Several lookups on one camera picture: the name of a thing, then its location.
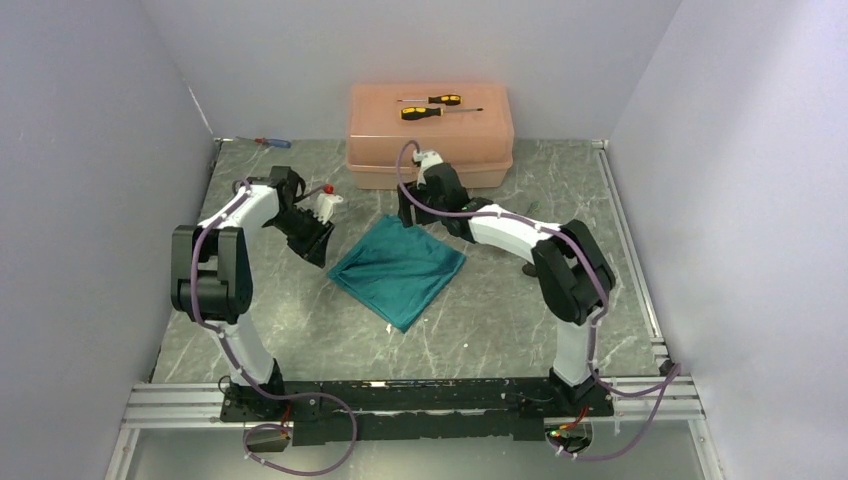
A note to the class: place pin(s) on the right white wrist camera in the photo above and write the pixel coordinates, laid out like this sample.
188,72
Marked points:
425,160

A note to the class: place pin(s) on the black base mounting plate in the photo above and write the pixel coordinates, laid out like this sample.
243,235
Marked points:
337,411

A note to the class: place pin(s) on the teal cloth napkin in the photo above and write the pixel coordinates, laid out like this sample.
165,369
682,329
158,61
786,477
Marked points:
397,271

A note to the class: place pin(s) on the large yellow-black screwdriver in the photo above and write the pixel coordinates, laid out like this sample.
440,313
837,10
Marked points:
420,113

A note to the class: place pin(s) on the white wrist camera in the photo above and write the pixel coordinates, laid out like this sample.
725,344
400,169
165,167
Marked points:
328,203
425,160

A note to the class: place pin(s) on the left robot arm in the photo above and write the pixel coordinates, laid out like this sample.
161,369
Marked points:
211,273

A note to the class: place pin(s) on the small yellow-black screwdriver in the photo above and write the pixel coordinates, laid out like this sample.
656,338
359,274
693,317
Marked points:
446,100

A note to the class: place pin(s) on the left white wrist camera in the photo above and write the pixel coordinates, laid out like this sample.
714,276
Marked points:
328,203

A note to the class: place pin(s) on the pink plastic toolbox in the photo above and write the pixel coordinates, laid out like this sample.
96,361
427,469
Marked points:
478,141

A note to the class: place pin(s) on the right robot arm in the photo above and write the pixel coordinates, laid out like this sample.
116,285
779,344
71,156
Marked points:
574,276

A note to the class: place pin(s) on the red-blue screwdriver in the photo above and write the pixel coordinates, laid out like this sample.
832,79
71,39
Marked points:
268,142

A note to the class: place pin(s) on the black spoon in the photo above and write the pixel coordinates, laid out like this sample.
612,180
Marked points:
529,269

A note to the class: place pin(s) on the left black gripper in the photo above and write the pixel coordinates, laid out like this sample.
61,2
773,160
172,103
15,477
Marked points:
314,248

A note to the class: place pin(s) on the aluminium frame rail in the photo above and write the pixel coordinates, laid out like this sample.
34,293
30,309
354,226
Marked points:
200,405

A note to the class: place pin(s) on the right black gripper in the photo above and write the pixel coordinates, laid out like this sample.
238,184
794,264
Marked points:
404,207

